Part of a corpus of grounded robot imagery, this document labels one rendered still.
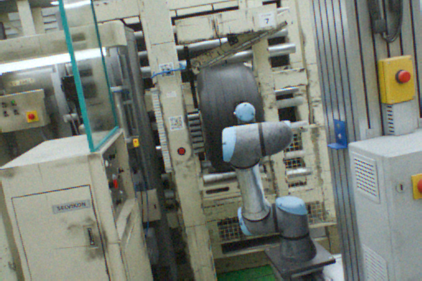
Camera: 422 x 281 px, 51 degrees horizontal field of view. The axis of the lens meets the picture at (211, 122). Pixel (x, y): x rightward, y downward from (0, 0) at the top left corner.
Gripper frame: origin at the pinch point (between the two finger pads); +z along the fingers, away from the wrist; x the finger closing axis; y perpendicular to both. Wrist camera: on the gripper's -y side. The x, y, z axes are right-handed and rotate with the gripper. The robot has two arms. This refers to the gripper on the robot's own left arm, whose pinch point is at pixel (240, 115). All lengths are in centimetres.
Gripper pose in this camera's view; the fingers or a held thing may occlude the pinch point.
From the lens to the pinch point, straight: 221.2
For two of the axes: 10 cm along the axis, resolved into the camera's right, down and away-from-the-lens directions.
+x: -9.9, 1.7, -0.1
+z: -0.2, -0.3, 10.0
